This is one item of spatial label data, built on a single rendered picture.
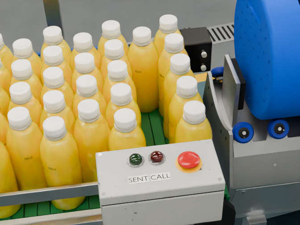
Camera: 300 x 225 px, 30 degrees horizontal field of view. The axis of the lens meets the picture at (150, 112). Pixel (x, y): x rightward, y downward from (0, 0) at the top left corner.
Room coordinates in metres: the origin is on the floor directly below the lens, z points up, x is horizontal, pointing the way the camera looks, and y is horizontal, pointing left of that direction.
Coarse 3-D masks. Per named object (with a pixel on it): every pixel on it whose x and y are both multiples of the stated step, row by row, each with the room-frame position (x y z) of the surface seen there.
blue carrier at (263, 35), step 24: (240, 0) 1.03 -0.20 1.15; (264, 0) 0.90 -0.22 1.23; (288, 0) 0.89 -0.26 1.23; (240, 24) 1.01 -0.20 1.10; (264, 24) 0.87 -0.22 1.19; (288, 24) 0.85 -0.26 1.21; (240, 48) 0.99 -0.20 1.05; (264, 48) 0.85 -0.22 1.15; (288, 48) 0.82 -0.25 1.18; (264, 72) 0.83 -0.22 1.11; (288, 72) 0.80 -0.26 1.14; (264, 96) 0.82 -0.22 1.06; (288, 96) 0.79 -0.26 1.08
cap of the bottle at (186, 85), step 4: (184, 76) 0.84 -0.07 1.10; (188, 76) 0.83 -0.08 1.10; (180, 80) 0.82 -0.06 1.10; (184, 80) 0.82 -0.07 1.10; (188, 80) 0.82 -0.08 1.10; (192, 80) 0.82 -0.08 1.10; (180, 84) 0.81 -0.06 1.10; (184, 84) 0.81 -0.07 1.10; (188, 84) 0.81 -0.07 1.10; (192, 84) 0.81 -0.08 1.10; (196, 84) 0.81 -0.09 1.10; (180, 88) 0.80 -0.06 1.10; (184, 88) 0.80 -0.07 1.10; (188, 88) 0.80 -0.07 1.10; (192, 88) 0.80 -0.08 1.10; (196, 88) 0.81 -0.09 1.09; (180, 92) 0.81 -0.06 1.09; (184, 92) 0.80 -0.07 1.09; (188, 92) 0.80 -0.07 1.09; (192, 92) 0.80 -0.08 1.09
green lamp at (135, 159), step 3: (135, 153) 0.63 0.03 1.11; (129, 156) 0.63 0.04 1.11; (132, 156) 0.63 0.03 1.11; (135, 156) 0.63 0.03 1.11; (138, 156) 0.63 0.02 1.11; (141, 156) 0.63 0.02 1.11; (129, 159) 0.62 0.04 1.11; (132, 159) 0.62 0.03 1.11; (135, 159) 0.62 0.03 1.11; (138, 159) 0.62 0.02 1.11; (141, 159) 0.62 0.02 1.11; (132, 162) 0.62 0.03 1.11; (135, 162) 0.62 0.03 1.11; (138, 162) 0.62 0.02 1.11
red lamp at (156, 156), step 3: (153, 153) 0.63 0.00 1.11; (156, 153) 0.63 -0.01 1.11; (159, 153) 0.63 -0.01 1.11; (150, 156) 0.63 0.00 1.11; (153, 156) 0.62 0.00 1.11; (156, 156) 0.62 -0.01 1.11; (159, 156) 0.62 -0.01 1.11; (162, 156) 0.63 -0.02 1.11; (150, 159) 0.63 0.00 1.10; (153, 159) 0.62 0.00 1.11; (156, 159) 0.62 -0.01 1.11; (159, 159) 0.62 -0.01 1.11; (162, 159) 0.62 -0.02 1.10
